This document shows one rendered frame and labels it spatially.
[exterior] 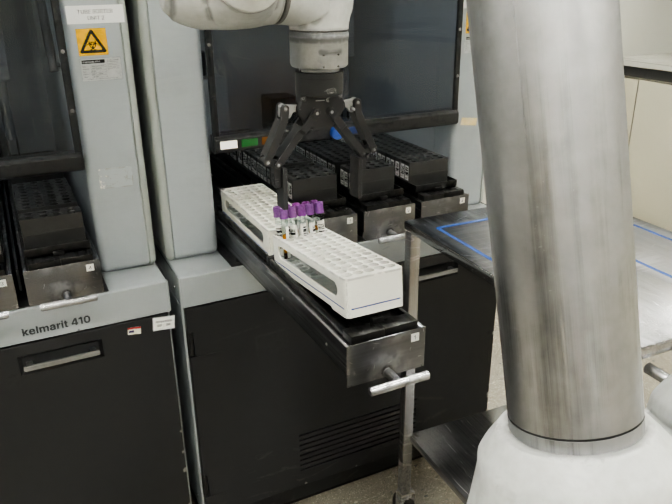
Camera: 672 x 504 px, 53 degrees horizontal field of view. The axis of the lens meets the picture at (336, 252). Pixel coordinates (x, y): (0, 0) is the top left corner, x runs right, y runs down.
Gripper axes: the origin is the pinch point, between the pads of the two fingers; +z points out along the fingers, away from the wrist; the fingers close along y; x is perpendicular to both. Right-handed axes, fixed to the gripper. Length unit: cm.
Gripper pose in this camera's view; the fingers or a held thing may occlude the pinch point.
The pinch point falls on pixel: (320, 194)
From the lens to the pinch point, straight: 113.2
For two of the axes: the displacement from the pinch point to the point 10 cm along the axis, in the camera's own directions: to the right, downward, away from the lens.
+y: 9.0, -1.7, 4.1
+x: -4.4, -3.5, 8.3
